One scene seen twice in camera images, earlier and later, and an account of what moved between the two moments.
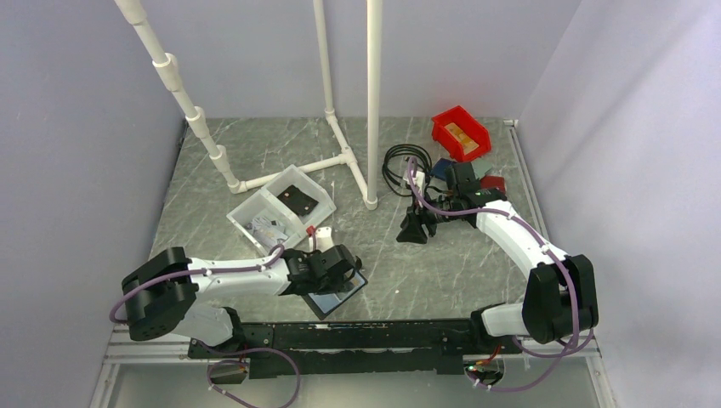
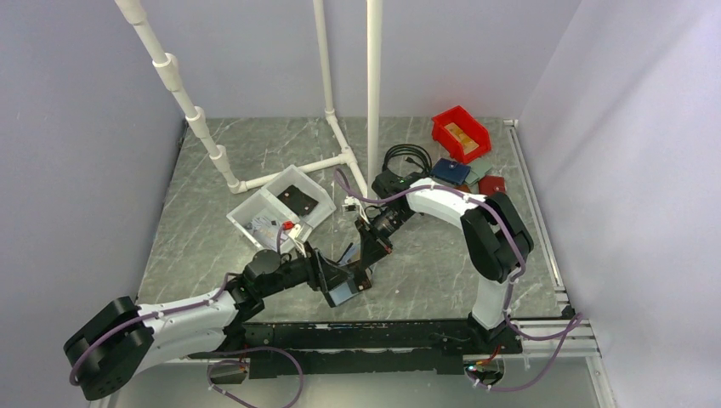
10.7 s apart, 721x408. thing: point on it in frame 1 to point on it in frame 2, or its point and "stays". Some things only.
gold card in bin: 468,144 stays
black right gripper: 411,230 to 372,248
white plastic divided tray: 279,214 stays
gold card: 468,144 stays
